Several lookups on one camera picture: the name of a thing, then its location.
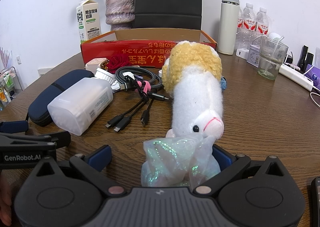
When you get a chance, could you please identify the black bottles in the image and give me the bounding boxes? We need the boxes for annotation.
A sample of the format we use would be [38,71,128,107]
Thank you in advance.
[297,45,314,74]

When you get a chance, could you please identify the purple textured vase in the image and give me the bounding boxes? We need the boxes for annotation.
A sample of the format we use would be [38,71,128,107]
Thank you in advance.
[105,0,135,31]

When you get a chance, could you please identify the right plastic water bottle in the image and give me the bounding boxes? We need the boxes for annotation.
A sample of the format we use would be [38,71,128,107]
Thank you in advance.
[255,7,269,36]

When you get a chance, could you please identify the black braided cable bundle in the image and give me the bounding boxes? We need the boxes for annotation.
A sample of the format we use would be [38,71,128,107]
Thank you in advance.
[105,65,173,133]

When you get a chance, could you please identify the white power strip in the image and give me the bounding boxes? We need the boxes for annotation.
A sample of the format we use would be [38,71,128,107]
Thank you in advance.
[279,64,313,92]

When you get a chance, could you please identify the clear glass cup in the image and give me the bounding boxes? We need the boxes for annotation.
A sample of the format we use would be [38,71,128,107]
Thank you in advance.
[257,36,289,81]

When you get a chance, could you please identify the plastic water bottle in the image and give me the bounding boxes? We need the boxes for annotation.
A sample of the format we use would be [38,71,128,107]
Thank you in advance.
[255,7,269,36]
[234,3,256,50]

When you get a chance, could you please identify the white thermos bottle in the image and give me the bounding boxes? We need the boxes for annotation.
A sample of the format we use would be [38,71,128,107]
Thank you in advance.
[217,0,240,55]

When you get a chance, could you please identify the red cardboard box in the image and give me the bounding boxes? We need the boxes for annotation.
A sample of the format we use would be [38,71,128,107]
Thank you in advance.
[80,28,217,68]

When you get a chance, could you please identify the navy blue zip case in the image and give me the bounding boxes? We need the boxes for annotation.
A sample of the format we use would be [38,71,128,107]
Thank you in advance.
[26,69,94,127]

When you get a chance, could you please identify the small white tin box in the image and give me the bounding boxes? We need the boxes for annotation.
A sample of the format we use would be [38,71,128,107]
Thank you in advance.
[247,45,260,68]

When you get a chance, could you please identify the translucent white plastic container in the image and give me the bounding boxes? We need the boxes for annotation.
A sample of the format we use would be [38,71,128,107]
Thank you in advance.
[47,77,113,136]

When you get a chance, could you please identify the metal storage rack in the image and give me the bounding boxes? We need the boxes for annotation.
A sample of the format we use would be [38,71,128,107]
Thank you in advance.
[0,66,23,110]

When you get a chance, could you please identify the blue white snack packet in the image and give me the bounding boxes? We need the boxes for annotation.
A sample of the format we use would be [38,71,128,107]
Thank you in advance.
[220,76,227,91]

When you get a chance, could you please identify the beige cube block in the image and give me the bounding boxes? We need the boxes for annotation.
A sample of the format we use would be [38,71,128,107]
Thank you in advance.
[85,58,109,73]

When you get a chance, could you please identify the purple tissue pack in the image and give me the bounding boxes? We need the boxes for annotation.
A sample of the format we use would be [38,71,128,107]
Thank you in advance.
[304,64,320,89]

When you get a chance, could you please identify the left plastic water bottle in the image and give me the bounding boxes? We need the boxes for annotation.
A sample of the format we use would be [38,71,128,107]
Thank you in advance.
[234,3,256,50]

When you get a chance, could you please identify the white and yellow plush toy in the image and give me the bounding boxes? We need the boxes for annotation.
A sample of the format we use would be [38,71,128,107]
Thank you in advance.
[162,40,224,139]

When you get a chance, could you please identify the red fabric rose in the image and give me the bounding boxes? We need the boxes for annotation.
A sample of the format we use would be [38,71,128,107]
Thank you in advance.
[107,54,131,74]

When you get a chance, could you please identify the white green milk carton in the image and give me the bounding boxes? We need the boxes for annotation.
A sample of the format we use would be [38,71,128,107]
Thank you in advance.
[76,0,101,43]

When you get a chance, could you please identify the glittery translucent plastic bag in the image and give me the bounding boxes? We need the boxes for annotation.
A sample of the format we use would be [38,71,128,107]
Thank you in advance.
[141,133,221,189]

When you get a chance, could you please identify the white ribbed dish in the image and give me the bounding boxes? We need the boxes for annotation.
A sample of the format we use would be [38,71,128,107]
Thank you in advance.
[94,68,116,90]

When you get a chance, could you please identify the white cable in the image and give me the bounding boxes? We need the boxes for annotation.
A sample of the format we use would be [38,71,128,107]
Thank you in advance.
[309,91,320,109]

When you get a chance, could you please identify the black phone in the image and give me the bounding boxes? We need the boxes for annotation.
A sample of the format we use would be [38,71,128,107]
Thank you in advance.
[309,177,320,227]

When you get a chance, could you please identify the white charger plug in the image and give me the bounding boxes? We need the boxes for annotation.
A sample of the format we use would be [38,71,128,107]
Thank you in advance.
[236,48,249,60]

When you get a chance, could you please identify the person's left hand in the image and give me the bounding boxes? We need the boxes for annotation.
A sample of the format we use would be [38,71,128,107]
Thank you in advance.
[0,173,12,226]

